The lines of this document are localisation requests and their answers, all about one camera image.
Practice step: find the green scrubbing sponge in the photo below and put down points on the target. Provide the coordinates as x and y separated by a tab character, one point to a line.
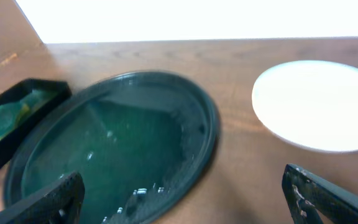
15	113

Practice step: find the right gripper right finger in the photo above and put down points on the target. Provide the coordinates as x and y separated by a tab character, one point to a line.
309	195

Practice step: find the mint green plate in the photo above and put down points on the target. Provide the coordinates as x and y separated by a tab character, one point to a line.
311	104

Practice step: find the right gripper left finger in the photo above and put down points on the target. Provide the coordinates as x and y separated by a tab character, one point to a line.
59	202

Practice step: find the round black tray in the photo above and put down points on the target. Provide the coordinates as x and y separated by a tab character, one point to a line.
140	141

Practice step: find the rectangular black tray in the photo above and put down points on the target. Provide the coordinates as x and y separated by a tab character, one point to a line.
10	143

